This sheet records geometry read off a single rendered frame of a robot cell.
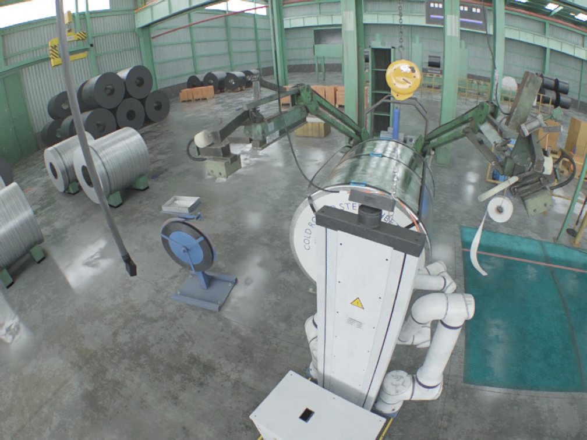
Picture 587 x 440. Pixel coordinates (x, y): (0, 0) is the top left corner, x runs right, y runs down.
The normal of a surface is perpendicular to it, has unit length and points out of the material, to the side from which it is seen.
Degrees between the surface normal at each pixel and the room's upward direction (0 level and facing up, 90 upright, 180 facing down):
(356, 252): 90
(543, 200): 90
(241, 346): 0
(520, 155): 90
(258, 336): 0
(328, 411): 0
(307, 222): 90
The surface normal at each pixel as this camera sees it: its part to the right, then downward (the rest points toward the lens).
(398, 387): -0.19, -0.78
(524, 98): -0.42, 0.50
